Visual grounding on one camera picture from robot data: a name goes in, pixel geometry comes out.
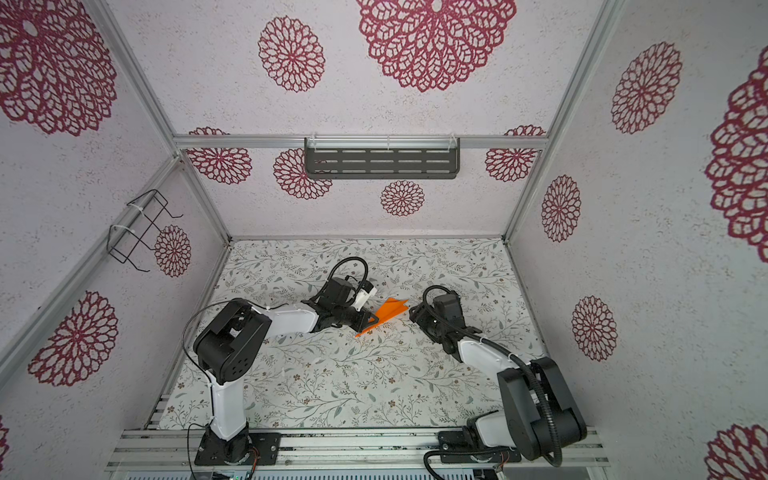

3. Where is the grey slotted wall shelf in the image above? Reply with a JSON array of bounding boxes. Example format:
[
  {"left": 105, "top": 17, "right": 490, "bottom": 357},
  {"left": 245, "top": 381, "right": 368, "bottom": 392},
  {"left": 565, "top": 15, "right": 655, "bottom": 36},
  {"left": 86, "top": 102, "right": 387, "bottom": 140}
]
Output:
[{"left": 304, "top": 137, "right": 461, "bottom": 180}]

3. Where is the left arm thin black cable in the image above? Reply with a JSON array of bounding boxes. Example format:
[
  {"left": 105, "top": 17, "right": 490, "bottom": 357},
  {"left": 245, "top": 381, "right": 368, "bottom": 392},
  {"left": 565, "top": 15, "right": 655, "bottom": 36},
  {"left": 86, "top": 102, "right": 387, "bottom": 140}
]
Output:
[{"left": 181, "top": 299, "right": 265, "bottom": 478}]

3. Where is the black wire wall basket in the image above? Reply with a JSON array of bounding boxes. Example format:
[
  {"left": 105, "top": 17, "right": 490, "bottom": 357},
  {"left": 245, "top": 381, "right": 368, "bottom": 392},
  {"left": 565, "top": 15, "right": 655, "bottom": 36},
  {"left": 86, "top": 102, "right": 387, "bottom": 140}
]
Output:
[{"left": 105, "top": 189, "right": 183, "bottom": 273}]

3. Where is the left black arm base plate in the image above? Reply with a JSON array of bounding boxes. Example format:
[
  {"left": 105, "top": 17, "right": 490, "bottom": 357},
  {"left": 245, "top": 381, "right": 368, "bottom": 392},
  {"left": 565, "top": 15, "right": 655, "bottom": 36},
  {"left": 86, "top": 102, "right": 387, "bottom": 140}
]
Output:
[{"left": 193, "top": 429, "right": 282, "bottom": 466}]

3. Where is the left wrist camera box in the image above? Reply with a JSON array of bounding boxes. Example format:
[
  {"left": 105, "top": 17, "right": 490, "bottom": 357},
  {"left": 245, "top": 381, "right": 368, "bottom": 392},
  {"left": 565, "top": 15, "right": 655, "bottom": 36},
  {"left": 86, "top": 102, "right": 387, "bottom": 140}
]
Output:
[{"left": 326, "top": 277, "right": 376, "bottom": 311}]

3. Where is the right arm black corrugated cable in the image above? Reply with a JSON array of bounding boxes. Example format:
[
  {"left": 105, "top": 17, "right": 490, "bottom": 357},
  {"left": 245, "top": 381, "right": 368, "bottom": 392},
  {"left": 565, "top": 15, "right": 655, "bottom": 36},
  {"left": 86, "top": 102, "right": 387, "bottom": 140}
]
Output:
[{"left": 422, "top": 284, "right": 565, "bottom": 480}]

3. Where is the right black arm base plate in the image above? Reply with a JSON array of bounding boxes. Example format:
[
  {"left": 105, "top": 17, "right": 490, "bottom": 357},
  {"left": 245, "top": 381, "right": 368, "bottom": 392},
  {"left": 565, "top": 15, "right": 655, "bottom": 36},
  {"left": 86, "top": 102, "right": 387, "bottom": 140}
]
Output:
[{"left": 437, "top": 427, "right": 522, "bottom": 464}]

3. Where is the aluminium front rail frame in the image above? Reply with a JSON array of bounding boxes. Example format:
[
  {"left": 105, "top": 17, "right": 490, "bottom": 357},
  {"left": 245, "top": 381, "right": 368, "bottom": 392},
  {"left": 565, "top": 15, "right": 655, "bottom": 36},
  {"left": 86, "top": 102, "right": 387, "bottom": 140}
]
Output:
[{"left": 106, "top": 425, "right": 612, "bottom": 473}]

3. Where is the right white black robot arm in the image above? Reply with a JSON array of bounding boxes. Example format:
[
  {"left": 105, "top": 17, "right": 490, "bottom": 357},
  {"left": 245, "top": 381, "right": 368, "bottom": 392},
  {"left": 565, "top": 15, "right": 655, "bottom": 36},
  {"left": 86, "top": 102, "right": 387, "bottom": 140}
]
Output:
[{"left": 409, "top": 303, "right": 587, "bottom": 467}]

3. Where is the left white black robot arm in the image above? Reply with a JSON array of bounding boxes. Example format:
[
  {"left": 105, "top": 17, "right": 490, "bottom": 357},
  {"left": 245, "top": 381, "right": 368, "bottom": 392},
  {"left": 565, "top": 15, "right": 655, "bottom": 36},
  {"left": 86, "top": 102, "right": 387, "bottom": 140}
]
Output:
[{"left": 193, "top": 298, "right": 379, "bottom": 442}]

